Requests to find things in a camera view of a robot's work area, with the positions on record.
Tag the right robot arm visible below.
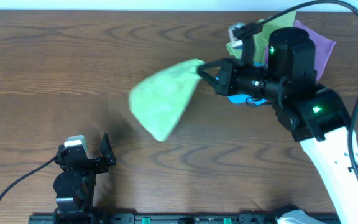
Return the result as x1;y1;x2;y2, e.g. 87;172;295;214
197;27;358;223

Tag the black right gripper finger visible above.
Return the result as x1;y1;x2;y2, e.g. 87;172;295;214
197;70;219;90
197;59;221;73

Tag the light green microfiber cloth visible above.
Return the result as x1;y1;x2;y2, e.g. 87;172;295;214
129;58;204;142

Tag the purple microfiber cloth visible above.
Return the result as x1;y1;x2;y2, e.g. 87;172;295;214
263;19;337;82

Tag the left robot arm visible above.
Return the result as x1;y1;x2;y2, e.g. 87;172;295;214
52;133;116;223

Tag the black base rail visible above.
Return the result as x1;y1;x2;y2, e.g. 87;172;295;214
28;212;341;224

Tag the blue microfiber cloth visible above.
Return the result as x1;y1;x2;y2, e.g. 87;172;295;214
227;62;269;105

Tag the olive green microfiber cloth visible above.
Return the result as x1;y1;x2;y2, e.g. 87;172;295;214
226;11;297;65

